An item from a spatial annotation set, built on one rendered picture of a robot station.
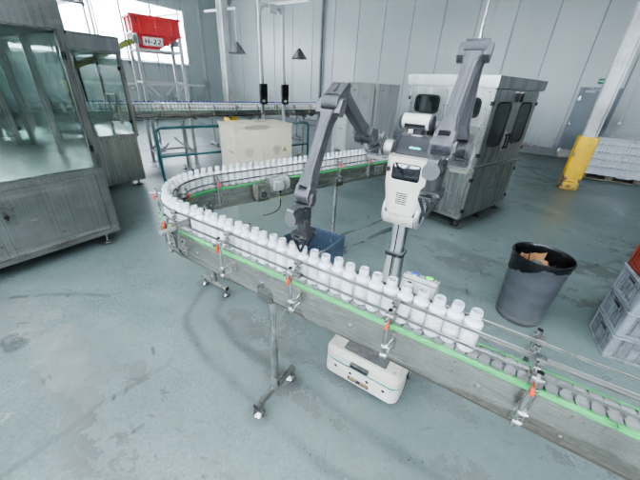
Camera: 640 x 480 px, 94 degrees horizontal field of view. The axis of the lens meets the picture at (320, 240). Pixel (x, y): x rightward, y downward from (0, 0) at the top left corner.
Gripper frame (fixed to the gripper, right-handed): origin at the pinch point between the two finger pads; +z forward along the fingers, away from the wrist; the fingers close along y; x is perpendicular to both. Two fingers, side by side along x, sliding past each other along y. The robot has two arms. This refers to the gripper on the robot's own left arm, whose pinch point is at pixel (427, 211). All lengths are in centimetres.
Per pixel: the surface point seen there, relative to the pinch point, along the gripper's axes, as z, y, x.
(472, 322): 26.6, -17.9, -25.8
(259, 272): 43, -22, 67
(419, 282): 28.8, -2.8, -3.7
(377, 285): 26.8, -17.8, 8.3
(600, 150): 72, 895, -182
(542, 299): 107, 157, -72
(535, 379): 31, -27, -45
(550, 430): 53, -21, -56
